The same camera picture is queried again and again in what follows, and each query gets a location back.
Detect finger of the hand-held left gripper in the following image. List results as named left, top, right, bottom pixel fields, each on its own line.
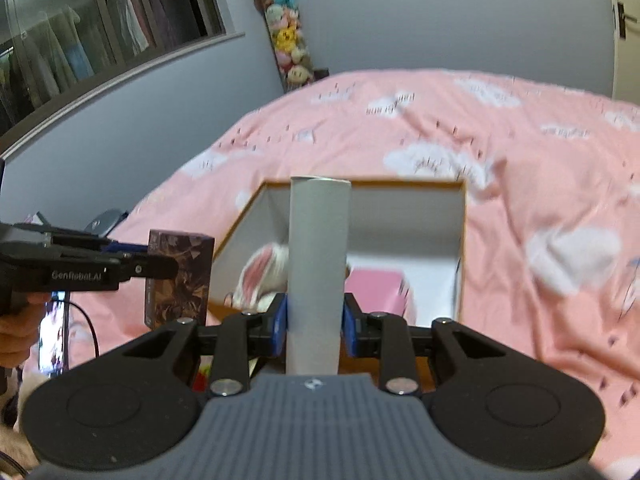
left=119, top=254, right=180, bottom=287
left=50, top=232, right=151, bottom=257

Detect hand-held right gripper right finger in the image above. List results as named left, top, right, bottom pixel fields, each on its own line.
left=342, top=292, right=518, bottom=396

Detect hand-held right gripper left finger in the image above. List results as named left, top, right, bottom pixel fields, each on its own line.
left=120, top=294, right=290, bottom=397

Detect dark patterned box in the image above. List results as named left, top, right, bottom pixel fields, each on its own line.
left=144, top=229, right=216, bottom=331

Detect pink box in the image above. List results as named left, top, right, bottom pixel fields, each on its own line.
left=345, top=268, right=417, bottom=326

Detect crocheted white bunny toy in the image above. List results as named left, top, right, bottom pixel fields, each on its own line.
left=225, top=242, right=291, bottom=318

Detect grey cardboard tube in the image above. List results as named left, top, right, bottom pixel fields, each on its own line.
left=286, top=176, right=352, bottom=377

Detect orange cardboard box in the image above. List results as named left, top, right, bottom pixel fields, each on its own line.
left=207, top=176, right=468, bottom=396

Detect person's left hand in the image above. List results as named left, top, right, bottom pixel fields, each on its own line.
left=0, top=294, right=53, bottom=368

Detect grey rounded device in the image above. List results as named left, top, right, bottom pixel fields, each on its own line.
left=84, top=208, right=130, bottom=237

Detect smartphone with lit screen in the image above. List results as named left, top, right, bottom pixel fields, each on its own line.
left=39, top=300, right=70, bottom=378

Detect white fluffy rug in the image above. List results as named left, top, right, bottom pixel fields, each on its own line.
left=0, top=367, right=51, bottom=468

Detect pink printed bedsheet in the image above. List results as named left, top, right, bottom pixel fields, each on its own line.
left=107, top=67, right=640, bottom=480

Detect grey framed window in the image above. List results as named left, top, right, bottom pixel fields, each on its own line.
left=0, top=0, right=246, bottom=156

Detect hanging column of plush toys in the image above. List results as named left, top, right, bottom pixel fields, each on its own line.
left=246, top=0, right=316, bottom=92

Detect cream door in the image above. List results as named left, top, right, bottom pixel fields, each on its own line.
left=605, top=0, right=640, bottom=106

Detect black cable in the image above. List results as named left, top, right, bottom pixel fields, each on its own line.
left=64, top=300, right=101, bottom=358

